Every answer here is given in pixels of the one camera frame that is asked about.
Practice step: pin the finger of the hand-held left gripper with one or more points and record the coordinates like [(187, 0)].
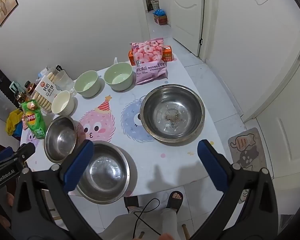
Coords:
[(27, 150), (5, 153)]

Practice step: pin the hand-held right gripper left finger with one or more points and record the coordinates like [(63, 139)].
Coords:
[(78, 165)]

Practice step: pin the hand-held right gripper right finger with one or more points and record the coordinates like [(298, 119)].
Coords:
[(212, 165)]

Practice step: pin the small steel bowl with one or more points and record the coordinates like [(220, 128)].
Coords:
[(105, 171)]

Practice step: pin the medium steel bowl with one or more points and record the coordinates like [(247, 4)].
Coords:
[(60, 140)]

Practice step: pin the cream bowl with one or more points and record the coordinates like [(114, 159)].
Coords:
[(62, 102)]

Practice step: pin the large steel bowl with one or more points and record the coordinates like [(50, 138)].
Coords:
[(173, 115)]

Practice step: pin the light green bowl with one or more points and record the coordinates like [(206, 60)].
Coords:
[(87, 83), (120, 76)]

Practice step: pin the green chips bag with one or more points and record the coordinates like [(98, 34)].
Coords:
[(34, 121)]

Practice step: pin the cartoon floor mat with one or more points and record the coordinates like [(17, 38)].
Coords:
[(247, 152)]

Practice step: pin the brown glass bottle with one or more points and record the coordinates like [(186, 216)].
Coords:
[(30, 87), (19, 97)]

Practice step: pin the person's right leg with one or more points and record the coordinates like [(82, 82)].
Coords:
[(173, 205)]

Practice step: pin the clear biscuit pack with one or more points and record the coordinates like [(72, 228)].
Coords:
[(43, 92)]

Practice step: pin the cartoon printed tablecloth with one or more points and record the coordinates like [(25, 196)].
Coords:
[(145, 160)]

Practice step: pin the wooden chair leg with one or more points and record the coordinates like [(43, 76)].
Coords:
[(185, 231)]

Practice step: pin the clear glass cup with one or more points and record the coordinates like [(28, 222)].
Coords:
[(63, 80)]

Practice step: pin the pink snack bag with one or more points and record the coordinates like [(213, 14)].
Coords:
[(150, 62)]

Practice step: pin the orange box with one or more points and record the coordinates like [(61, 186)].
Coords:
[(169, 52)]

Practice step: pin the cardboard box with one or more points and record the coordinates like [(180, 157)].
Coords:
[(160, 20)]

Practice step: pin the blue plastic bag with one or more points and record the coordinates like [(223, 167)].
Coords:
[(159, 12)]

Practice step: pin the white bucket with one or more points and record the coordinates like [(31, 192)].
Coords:
[(155, 5)]

